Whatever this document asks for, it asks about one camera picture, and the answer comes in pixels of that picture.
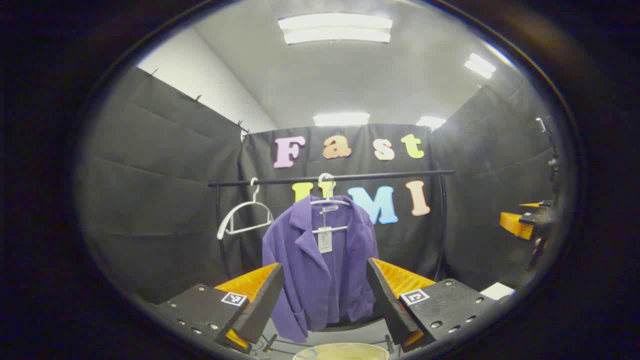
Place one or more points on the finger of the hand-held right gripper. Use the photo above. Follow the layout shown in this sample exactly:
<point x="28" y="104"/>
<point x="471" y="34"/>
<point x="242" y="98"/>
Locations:
<point x="512" y="223"/>
<point x="535" y="204"/>

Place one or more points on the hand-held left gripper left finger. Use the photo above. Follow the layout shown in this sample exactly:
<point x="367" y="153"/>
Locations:
<point x="262" y="305"/>

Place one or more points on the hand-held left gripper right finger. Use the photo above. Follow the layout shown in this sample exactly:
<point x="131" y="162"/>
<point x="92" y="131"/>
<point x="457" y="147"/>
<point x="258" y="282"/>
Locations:
<point x="387" y="305"/>

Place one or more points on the purple ribbed jacket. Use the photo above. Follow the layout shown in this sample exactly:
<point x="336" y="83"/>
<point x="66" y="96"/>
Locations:
<point x="305" y="260"/>

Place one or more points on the beige round laundry hamper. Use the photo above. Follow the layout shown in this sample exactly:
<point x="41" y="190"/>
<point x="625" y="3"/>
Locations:
<point x="340" y="351"/>

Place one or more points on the white plastic clothes hanger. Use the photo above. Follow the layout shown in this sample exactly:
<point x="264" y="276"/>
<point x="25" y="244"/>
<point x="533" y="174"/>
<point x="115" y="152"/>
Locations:
<point x="250" y="228"/>
<point x="341" y="228"/>

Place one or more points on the black metal clothes rack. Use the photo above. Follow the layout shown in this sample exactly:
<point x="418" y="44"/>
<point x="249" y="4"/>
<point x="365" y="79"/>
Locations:
<point x="380" y="176"/>

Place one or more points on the white cabinet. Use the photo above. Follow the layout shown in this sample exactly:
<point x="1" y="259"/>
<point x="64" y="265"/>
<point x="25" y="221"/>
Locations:
<point x="497" y="291"/>

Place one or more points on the black backdrop cloth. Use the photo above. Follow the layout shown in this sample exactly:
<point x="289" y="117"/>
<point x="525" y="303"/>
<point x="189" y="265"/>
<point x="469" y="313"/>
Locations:
<point x="165" y="175"/>

